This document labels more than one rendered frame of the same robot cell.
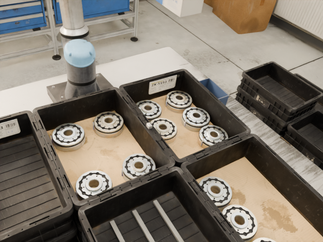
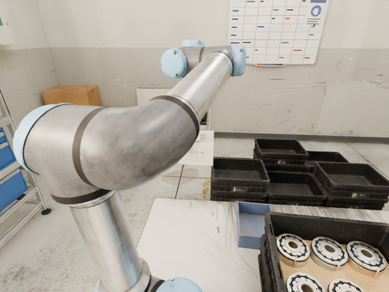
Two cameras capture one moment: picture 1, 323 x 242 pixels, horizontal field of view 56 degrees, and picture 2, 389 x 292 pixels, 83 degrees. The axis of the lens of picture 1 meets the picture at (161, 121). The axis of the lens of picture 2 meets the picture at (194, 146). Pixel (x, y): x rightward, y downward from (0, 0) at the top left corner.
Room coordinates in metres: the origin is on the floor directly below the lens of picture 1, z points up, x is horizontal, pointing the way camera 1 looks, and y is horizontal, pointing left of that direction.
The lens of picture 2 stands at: (0.82, 0.52, 1.47)
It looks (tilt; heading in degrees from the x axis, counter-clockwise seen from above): 27 degrees down; 315
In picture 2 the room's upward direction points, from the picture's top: straight up
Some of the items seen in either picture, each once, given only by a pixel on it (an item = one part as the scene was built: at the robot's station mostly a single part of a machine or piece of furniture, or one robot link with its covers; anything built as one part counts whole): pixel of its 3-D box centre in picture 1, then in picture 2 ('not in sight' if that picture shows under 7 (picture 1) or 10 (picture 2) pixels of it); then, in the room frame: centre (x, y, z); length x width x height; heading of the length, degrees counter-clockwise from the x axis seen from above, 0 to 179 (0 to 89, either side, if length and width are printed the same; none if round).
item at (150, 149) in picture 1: (101, 148); not in sight; (0.63, 0.18, 0.87); 0.40 x 0.30 x 0.11; 37
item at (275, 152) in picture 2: not in sight; (275, 167); (1.52, -1.25, 0.37); 0.40 x 0.30 x 0.45; 40
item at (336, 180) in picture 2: not in sight; (342, 197); (0.96, -1.21, 0.37); 0.40 x 0.30 x 0.45; 40
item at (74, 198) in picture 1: (100, 137); not in sight; (0.63, 0.18, 0.92); 0.40 x 0.30 x 0.02; 37
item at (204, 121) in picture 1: (196, 116); (329, 249); (0.85, -0.13, 0.86); 0.10 x 0.10 x 0.01
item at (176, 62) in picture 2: not in sight; (184, 62); (1.30, 0.07, 1.41); 0.11 x 0.11 x 0.08; 23
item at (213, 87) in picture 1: (200, 97); (254, 224); (1.13, -0.17, 0.74); 0.20 x 0.15 x 0.07; 127
